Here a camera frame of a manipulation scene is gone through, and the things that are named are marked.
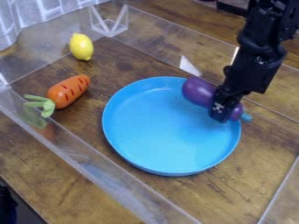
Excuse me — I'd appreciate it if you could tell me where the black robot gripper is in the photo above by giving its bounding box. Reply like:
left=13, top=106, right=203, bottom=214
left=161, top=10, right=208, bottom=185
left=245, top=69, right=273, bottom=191
left=209, top=32, right=285, bottom=123

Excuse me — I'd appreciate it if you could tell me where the purple toy eggplant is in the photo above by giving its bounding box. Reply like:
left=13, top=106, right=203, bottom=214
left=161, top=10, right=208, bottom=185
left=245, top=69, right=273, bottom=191
left=181, top=77, right=252, bottom=122

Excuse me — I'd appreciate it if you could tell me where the blue round tray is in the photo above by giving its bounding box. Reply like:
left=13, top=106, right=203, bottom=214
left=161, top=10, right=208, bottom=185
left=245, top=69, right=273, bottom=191
left=101, top=77, right=241, bottom=177

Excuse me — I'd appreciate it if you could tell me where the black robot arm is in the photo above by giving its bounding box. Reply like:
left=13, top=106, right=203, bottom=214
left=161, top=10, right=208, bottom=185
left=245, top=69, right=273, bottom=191
left=209, top=0, right=299, bottom=123

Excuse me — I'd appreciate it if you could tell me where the yellow toy lemon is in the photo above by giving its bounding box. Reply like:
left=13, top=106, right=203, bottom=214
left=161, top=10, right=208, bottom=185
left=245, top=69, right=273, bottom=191
left=69, top=33, right=93, bottom=61

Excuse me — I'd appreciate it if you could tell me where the orange toy carrot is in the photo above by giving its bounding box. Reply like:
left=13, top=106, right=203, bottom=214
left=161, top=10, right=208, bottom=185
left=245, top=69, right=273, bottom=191
left=22, top=74, right=90, bottom=118

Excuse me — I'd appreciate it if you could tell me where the clear acrylic front barrier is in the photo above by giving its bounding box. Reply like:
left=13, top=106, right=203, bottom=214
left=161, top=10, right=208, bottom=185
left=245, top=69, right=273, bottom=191
left=0, top=85, right=201, bottom=224

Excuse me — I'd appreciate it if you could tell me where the clear acrylic corner bracket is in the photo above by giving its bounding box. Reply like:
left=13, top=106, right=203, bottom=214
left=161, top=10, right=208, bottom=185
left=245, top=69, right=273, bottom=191
left=88, top=5, right=128, bottom=38

